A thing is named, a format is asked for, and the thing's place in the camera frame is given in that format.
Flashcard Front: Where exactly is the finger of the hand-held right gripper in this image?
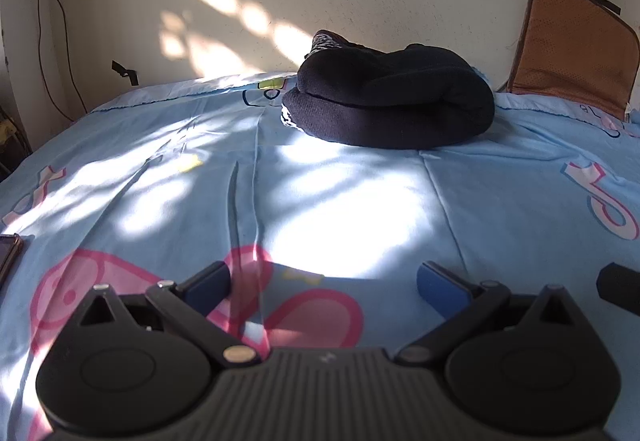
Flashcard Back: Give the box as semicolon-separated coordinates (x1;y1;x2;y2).
597;262;640;308

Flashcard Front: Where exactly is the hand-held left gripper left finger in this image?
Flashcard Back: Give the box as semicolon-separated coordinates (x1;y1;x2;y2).
75;261;262;368

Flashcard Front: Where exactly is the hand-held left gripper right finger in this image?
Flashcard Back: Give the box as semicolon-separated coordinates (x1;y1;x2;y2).
396;261;582;367

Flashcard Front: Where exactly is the dark reindeer-patterned knit sweater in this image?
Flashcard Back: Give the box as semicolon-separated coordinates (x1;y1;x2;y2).
280;30;496;150

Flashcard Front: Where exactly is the light blue printed bed sheet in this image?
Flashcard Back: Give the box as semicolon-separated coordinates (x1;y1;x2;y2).
0;70;640;441

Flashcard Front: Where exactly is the dark smartphone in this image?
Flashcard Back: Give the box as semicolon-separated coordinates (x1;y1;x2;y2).
0;233;25;293

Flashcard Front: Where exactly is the brown seat cushion with straps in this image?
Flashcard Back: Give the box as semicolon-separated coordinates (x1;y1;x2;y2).
506;0;640;122

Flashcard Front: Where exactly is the thin dark wall cable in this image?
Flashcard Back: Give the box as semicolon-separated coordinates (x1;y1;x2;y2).
26;0;90;123

